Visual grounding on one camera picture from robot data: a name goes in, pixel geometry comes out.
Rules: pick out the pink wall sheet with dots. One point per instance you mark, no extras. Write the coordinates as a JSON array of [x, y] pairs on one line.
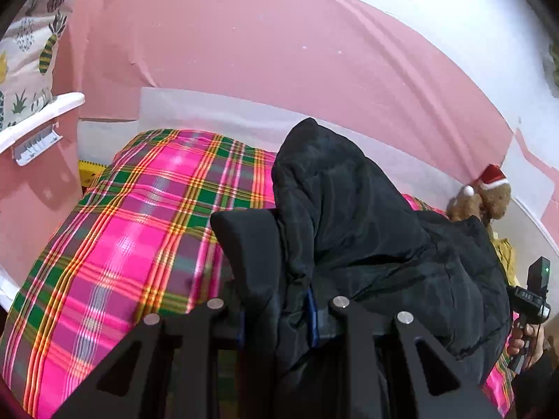
[[453, 82]]

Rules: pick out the pink plaid bed blanket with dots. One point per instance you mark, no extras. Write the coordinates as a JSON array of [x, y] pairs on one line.
[[139, 241]]

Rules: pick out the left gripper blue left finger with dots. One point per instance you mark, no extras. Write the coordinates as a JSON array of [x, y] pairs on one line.
[[241, 334]]

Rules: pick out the black puffer jacket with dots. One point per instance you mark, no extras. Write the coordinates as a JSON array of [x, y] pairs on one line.
[[412, 308]]

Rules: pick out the white bed side panel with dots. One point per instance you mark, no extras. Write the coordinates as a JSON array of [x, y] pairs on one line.
[[263, 126]]

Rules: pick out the yellow plush toy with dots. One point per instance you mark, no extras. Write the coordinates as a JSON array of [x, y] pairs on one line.
[[506, 255]]

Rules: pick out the white shelf ledge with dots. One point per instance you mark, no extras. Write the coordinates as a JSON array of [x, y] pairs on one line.
[[32, 137]]

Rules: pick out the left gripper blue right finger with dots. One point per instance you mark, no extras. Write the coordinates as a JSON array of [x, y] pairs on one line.
[[313, 318]]

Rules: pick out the pineapple print fabric cover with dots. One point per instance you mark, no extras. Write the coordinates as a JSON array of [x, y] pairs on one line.
[[28, 55]]

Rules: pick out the person's right hand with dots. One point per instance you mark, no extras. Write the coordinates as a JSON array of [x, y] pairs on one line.
[[534, 336]]

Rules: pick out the brown teddy bear santa hat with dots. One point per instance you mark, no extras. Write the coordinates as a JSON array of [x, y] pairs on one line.
[[486, 198]]

